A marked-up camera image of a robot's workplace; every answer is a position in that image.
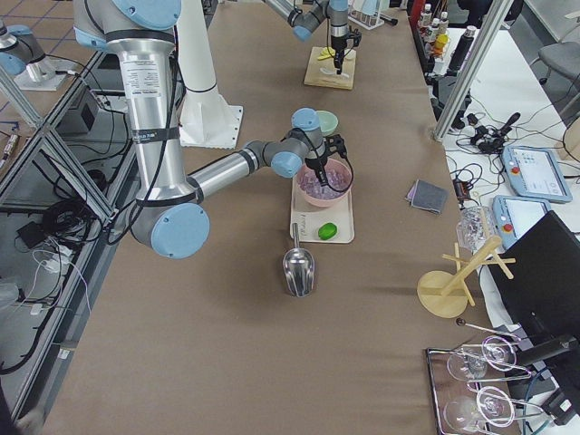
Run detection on lower teach pendant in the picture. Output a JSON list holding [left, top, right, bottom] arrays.
[[492, 195, 551, 249]]

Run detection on upper teach pendant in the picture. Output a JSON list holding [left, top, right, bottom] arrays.
[[501, 145, 573, 203]]

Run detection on black camera cable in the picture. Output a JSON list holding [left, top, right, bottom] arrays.
[[334, 153, 355, 191]]

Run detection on metal ice scoop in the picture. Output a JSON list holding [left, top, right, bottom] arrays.
[[283, 222, 315, 297]]

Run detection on wooden mug tree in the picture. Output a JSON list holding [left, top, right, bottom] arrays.
[[417, 236, 516, 318]]

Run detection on aluminium frame post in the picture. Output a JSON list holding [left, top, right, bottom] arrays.
[[432, 0, 513, 143]]

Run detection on green lime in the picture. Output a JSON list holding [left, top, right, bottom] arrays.
[[317, 222, 338, 240]]

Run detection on bamboo cutting board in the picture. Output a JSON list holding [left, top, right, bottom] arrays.
[[304, 46, 357, 91]]

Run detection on upper wine glass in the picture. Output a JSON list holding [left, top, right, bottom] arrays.
[[447, 335, 517, 381]]

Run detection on wine glass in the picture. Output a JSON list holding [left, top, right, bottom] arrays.
[[447, 335, 517, 381], [443, 386, 515, 434]]

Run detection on clear plastic ice bag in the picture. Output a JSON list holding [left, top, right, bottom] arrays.
[[456, 206, 496, 252]]

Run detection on black monitor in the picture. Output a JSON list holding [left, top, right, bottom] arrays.
[[489, 211, 579, 386]]

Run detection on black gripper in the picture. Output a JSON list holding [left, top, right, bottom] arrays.
[[304, 155, 328, 186], [331, 35, 347, 74]]

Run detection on mint green bowl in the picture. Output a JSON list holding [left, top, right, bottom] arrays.
[[316, 110, 339, 136]]

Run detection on white ceramic spoon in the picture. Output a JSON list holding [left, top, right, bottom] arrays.
[[319, 67, 350, 79]]

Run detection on teach pendant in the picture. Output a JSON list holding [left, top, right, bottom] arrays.
[[492, 195, 551, 249], [501, 145, 573, 203]]

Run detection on lower wine glass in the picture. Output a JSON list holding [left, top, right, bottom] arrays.
[[443, 386, 515, 434]]

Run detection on cream plastic tray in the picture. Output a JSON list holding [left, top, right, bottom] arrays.
[[290, 180, 355, 244]]

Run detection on pink bowl of ice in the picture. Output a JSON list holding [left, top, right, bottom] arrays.
[[295, 159, 353, 208]]

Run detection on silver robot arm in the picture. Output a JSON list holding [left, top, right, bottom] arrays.
[[73, 1, 328, 259], [265, 0, 350, 74]]

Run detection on black water bottle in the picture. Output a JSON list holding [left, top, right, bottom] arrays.
[[448, 25, 477, 76]]

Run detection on grey folded cloth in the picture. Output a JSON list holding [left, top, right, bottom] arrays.
[[405, 179, 449, 214]]

